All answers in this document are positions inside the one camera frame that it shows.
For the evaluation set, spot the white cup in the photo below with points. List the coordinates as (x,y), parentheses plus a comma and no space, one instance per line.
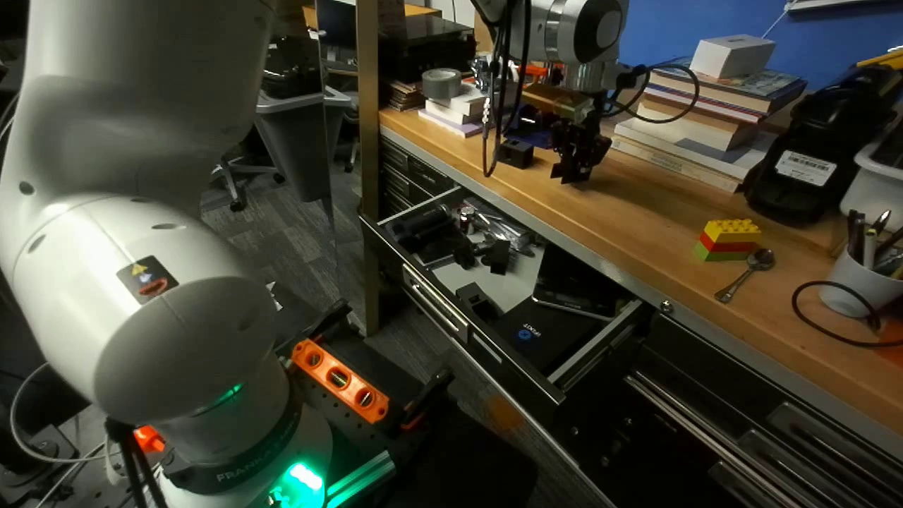
(850,285)

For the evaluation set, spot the small black printed part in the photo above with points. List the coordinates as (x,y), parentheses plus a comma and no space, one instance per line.
(515,154)

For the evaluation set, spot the black tool pouch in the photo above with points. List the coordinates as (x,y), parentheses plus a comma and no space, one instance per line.
(428,233)

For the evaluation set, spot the grey metal tool drawer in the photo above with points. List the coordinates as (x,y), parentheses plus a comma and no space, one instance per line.
(512,284)

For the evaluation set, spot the black bracket with two lugs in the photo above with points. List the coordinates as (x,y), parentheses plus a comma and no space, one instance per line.
(576,175)

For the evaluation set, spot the yellow red green brick stack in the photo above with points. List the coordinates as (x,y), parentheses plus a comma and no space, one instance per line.
(728,235)

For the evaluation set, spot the grey office chair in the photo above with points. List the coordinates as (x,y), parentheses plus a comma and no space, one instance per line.
(234,178)

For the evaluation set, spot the silver drawer tools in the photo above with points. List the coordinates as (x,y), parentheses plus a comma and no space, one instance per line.
(484,225)

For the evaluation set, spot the thick cream book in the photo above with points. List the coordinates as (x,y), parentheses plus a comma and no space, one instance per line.
(680,125)

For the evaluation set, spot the large pale book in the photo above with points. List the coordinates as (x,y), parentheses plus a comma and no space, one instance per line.
(659,156)

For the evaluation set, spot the grey duct tape roll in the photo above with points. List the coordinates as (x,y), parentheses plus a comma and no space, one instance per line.
(442,84)

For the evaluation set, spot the small black drawer tool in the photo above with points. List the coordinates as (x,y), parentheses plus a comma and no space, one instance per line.
(497,254)

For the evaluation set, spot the small orange knob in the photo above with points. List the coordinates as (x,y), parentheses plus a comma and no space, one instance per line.
(148,438)

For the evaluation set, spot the white plastic bin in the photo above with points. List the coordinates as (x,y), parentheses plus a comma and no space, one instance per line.
(879,178)

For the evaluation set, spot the white cardboard box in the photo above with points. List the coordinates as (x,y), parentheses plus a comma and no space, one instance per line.
(732,57)

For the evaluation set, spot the red edged book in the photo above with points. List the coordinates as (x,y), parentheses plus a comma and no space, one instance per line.
(714,105)

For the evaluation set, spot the orange spirit level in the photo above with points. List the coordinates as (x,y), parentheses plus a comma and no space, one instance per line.
(339,383)

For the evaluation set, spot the yellow tool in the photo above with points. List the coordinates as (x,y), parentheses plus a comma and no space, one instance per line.
(883,57)

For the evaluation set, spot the black label printer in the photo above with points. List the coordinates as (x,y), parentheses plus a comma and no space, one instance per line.
(819,123)

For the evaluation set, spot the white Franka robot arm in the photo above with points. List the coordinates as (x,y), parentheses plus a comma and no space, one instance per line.
(141,235)

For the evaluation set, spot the black iFixit tool case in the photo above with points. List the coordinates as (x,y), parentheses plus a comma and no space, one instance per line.
(550,339)

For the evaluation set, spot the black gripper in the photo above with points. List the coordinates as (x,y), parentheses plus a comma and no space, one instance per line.
(581,116)

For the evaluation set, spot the grey plastic bin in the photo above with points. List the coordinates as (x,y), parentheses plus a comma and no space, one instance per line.
(301,141)

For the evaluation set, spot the stack of books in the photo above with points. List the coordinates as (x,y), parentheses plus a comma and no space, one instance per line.
(752,86)

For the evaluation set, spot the metal spoon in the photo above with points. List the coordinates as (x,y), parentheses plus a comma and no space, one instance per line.
(763,259)

